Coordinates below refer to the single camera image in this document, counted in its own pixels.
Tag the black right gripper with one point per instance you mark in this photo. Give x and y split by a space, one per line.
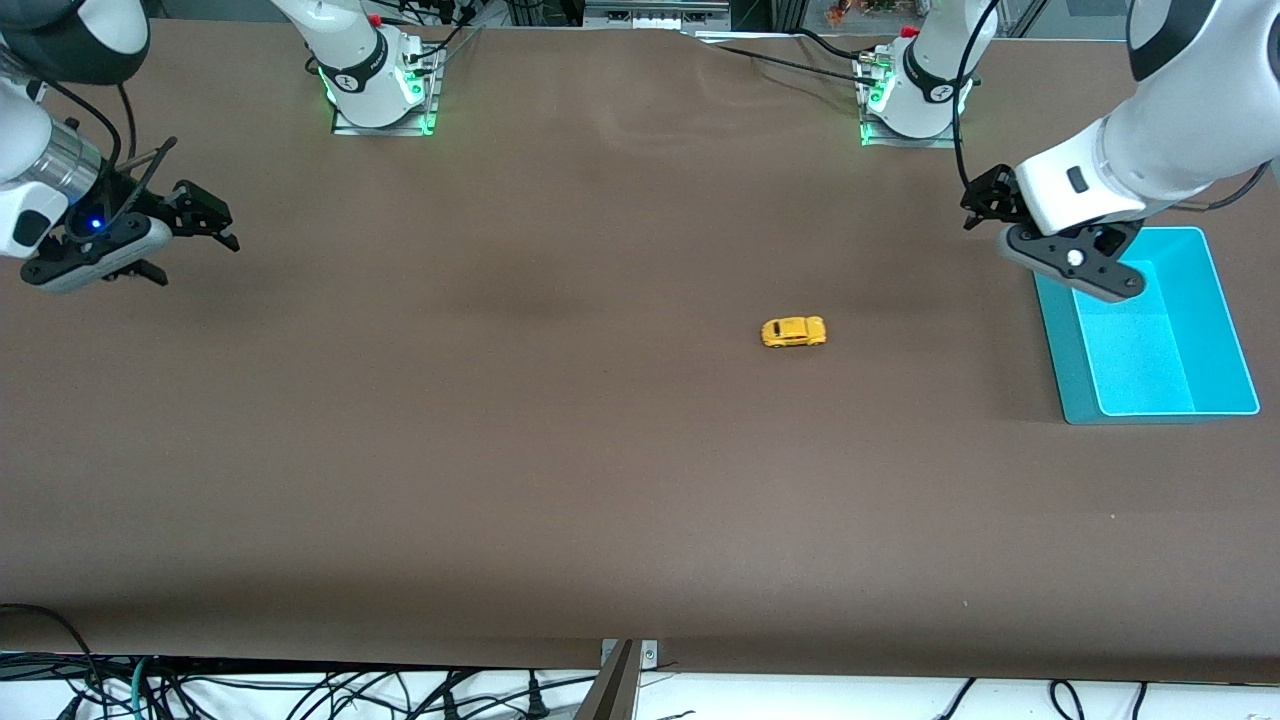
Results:
158 207

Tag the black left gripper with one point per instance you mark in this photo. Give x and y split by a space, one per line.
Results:
992 197

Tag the yellow beetle toy car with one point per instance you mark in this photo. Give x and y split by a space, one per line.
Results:
793 332

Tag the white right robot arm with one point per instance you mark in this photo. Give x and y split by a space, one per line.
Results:
355 60

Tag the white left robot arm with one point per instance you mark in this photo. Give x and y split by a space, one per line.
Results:
1150 130

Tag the orange background clutter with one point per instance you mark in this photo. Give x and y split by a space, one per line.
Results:
860 8

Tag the teal plastic bin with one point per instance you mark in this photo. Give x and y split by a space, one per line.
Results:
1170 350

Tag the silver equipment box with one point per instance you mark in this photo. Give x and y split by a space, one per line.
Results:
655 14

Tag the grey metal strut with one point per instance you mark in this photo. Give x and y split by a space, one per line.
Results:
610 695

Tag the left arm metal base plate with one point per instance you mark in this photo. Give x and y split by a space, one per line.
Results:
915 142

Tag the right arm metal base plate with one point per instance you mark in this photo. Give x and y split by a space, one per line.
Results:
385 128

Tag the small metal table bracket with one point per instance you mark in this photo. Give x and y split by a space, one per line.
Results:
648 653

